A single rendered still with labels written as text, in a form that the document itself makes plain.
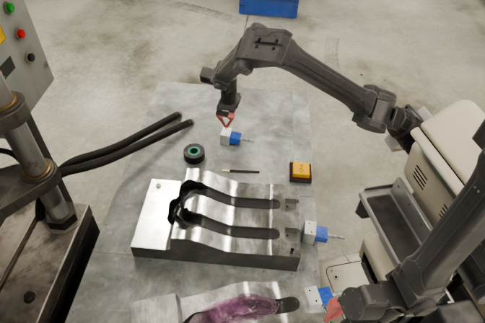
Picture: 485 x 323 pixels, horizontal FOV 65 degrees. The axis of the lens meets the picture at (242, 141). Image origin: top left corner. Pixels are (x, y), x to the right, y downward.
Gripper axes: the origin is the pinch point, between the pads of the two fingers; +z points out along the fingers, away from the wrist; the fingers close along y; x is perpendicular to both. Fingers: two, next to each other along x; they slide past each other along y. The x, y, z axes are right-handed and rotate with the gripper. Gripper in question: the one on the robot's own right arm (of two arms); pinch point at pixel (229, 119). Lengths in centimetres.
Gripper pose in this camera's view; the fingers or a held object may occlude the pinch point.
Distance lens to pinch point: 144.7
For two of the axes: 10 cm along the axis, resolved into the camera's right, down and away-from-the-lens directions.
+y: -2.3, 6.8, -6.9
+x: 9.7, 1.8, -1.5
